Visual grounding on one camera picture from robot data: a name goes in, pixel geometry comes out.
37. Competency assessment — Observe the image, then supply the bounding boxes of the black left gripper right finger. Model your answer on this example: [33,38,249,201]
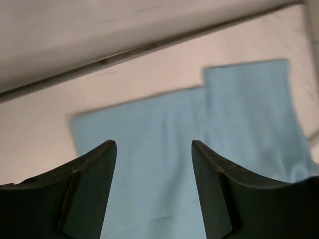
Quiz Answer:
[191,140,319,239]

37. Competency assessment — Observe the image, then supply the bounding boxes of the light blue trousers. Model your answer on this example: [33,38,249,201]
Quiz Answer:
[71,59,316,239]

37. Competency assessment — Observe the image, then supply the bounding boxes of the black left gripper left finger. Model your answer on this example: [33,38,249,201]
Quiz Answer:
[0,140,117,239]

